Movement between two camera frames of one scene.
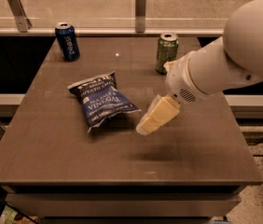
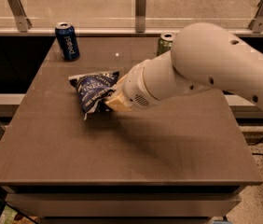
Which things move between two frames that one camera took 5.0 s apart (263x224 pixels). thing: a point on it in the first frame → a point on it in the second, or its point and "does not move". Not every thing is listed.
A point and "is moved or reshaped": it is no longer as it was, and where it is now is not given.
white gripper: [180, 79] → [133, 87]
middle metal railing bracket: [141, 0] does not move
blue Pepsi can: [67, 38] does not move
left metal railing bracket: [23, 22] does not move
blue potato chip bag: [102, 99] is moved or reshaped
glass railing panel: [114, 7] does not move
